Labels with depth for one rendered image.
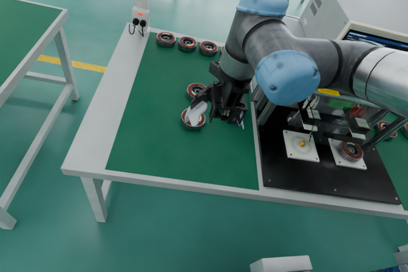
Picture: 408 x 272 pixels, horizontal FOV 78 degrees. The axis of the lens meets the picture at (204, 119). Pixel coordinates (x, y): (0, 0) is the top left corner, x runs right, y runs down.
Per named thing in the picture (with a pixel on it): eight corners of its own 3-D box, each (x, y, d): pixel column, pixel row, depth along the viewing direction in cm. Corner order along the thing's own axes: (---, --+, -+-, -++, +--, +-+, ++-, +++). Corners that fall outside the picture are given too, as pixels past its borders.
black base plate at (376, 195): (398, 205, 112) (402, 203, 110) (263, 186, 103) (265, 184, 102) (360, 123, 142) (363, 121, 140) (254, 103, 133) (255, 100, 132)
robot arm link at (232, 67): (221, 36, 48) (261, 42, 50) (215, 56, 51) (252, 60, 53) (227, 61, 43) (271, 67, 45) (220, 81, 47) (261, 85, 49)
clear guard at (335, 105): (369, 152, 92) (381, 144, 88) (309, 142, 89) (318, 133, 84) (342, 90, 113) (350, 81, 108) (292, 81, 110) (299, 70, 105)
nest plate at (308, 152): (318, 162, 115) (319, 161, 114) (288, 158, 113) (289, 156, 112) (311, 136, 124) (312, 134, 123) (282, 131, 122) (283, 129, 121)
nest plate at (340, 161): (365, 170, 118) (367, 169, 117) (336, 165, 116) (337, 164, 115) (354, 143, 127) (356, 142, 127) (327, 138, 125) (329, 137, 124)
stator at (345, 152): (362, 164, 118) (367, 161, 115) (340, 160, 117) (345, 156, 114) (354, 145, 125) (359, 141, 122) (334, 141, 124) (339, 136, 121)
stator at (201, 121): (179, 129, 112) (180, 124, 109) (181, 110, 119) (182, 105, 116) (203, 132, 114) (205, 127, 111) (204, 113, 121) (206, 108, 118)
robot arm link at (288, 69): (357, 68, 33) (316, 21, 39) (283, 67, 29) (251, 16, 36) (322, 108, 39) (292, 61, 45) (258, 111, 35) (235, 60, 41)
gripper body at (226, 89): (207, 124, 55) (221, 85, 46) (203, 96, 60) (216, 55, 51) (240, 126, 57) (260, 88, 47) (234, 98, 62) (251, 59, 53)
